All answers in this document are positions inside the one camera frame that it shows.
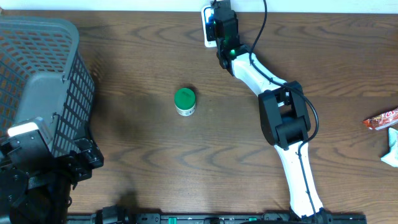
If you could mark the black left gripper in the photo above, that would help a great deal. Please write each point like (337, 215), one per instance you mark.
(74, 173)

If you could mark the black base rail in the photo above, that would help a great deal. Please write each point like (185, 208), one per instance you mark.
(118, 215)

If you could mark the white barcode scanner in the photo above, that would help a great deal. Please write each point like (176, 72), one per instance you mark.
(208, 26)

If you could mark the green lid jar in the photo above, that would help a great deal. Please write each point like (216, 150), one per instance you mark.
(185, 101)

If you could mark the light green snack packet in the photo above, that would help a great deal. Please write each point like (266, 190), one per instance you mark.
(391, 157)

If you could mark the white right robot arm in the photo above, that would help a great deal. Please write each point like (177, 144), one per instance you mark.
(283, 108)

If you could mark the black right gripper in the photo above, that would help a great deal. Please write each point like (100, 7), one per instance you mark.
(236, 18)

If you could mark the grey plastic basket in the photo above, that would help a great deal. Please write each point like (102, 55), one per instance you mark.
(44, 76)

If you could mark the red Top chocolate bar wrapper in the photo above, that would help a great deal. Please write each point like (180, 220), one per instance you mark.
(382, 121)

